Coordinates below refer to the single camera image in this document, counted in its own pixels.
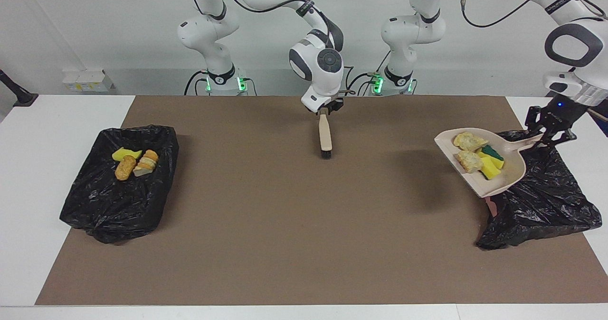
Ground pale foam piece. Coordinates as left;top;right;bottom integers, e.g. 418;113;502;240
453;131;489;152
457;150;485;174

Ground black stand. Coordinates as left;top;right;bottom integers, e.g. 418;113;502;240
0;68;38;107

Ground white wall socket box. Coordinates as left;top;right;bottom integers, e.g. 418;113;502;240
63;69;114;93

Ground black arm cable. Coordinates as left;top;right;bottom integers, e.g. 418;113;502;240
460;0;608;121
190;0;358;96

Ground striped toy croissant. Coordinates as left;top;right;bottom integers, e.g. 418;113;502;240
133;150;159;177

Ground black base cable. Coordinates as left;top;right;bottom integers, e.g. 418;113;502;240
355;52;393;96
184;70;257;96

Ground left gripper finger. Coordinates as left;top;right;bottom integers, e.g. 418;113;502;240
539;130;577;147
525;105;544;135

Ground beige plastic dustpan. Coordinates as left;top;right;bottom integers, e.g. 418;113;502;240
434;128;544;198

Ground brown table mat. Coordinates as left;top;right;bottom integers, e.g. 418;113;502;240
34;95;608;306

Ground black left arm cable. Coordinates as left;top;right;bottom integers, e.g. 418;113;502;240
460;0;608;121

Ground beige brush black bristles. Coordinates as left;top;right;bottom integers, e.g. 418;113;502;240
318;113;333;159

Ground large wavy yellow sponge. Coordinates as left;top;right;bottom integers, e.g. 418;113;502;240
112;148;143;161

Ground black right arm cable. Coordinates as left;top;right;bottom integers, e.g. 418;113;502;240
190;0;358;96

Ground brown toy bread roll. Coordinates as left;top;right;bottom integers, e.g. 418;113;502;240
115;155;137;181

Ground yellow sponge piece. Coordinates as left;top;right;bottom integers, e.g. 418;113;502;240
481;144;505;169
479;156;503;180

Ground black trash bag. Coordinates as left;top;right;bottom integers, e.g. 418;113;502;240
59;124;180;244
476;130;603;251

